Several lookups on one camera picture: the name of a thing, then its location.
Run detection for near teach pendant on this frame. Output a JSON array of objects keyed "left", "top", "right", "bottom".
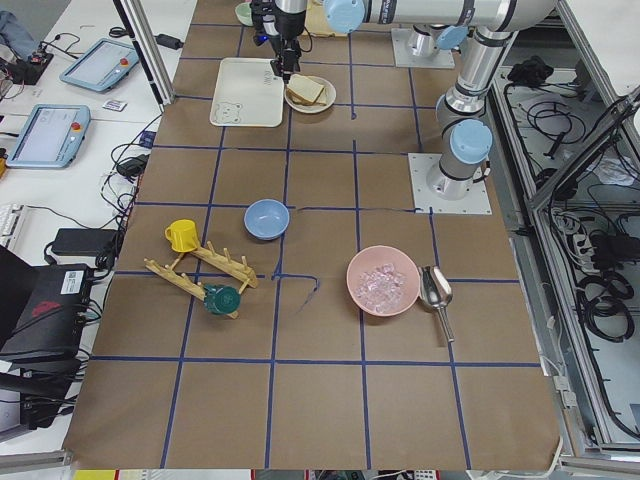
[{"left": 6, "top": 104, "right": 91, "bottom": 169}]

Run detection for white rectangular bear tray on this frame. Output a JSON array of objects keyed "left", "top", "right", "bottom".
[{"left": 209, "top": 58, "right": 284, "bottom": 127}]

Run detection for wooden dish rack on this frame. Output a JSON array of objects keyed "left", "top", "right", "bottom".
[{"left": 143, "top": 240, "right": 261, "bottom": 320}]

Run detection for aluminium frame post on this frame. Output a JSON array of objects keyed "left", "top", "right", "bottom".
[{"left": 113, "top": 0, "right": 175, "bottom": 109}]

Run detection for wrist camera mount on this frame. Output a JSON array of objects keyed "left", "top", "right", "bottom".
[{"left": 249, "top": 0, "right": 279, "bottom": 46}]

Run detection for blue bowl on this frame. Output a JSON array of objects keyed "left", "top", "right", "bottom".
[{"left": 244, "top": 199, "right": 290, "bottom": 240}]

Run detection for teach pendant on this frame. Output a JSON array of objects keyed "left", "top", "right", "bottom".
[
  {"left": 6, "top": 104, "right": 91, "bottom": 169},
  {"left": 59, "top": 38, "right": 139, "bottom": 92}
]

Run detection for wooden cutting board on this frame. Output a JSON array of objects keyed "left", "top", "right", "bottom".
[{"left": 305, "top": 0, "right": 336, "bottom": 37}]

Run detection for pink bowl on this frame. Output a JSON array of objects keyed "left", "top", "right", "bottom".
[{"left": 346, "top": 245, "right": 420, "bottom": 317}]

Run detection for yellow mug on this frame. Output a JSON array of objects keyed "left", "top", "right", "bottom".
[{"left": 164, "top": 219, "right": 200, "bottom": 253}]

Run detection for dark green mug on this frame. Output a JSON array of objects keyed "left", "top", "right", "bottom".
[{"left": 203, "top": 284, "right": 241, "bottom": 315}]

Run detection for black power adapter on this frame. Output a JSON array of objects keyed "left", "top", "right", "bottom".
[{"left": 51, "top": 228, "right": 116, "bottom": 257}]

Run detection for white keyboard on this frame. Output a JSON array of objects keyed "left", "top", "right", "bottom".
[{"left": 0, "top": 204, "right": 27, "bottom": 249}]

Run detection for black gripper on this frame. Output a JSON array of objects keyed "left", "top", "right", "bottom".
[{"left": 270, "top": 0, "right": 306, "bottom": 83}]

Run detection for metal scoop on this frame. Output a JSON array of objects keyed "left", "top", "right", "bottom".
[{"left": 419, "top": 266, "right": 455, "bottom": 343}]

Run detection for bread slice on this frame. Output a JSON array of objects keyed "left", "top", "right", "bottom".
[
  {"left": 293, "top": 87, "right": 327, "bottom": 106},
  {"left": 286, "top": 74, "right": 325, "bottom": 102}
]

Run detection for far teach pendant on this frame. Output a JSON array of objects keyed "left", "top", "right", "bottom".
[{"left": 59, "top": 38, "right": 139, "bottom": 92}]

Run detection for small charger brick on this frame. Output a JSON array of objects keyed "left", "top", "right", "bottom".
[{"left": 155, "top": 34, "right": 184, "bottom": 50}]

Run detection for light green bowl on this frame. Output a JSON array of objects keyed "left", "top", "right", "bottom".
[{"left": 235, "top": 2, "right": 253, "bottom": 27}]

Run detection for white round plate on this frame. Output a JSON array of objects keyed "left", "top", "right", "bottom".
[{"left": 284, "top": 76, "right": 336, "bottom": 114}]

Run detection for clear ice cubes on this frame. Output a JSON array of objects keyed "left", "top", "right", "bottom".
[{"left": 355, "top": 263, "right": 406, "bottom": 313}]

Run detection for black computer box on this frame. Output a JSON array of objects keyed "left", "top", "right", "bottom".
[{"left": 1, "top": 247, "right": 96, "bottom": 370}]

